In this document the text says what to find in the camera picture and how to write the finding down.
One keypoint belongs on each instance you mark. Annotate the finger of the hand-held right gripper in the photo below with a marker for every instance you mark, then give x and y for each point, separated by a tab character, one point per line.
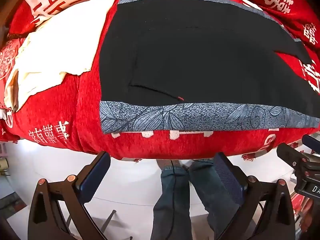
312	143
288	155

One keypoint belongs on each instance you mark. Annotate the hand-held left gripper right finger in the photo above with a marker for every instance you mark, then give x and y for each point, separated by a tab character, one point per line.
228	177

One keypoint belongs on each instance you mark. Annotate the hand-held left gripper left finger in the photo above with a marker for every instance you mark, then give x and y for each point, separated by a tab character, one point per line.
93	175

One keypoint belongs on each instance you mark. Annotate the black pants with grey trim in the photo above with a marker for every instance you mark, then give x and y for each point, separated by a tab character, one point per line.
187	67

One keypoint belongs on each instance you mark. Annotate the person's right leg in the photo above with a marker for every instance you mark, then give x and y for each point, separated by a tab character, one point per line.
212	200

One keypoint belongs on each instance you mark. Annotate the person's leg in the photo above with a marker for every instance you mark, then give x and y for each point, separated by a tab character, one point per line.
165	205
212	200

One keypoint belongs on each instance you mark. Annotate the red printed sofa cover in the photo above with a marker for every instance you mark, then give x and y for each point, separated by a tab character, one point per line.
62	135

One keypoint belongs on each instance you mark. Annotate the brown shoe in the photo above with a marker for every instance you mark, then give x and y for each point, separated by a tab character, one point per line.
167	165

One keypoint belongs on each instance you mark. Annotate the person's left leg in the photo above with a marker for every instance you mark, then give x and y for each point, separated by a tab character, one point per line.
165	205

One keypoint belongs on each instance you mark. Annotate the cream cloth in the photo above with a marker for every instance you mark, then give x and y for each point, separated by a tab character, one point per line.
62	42

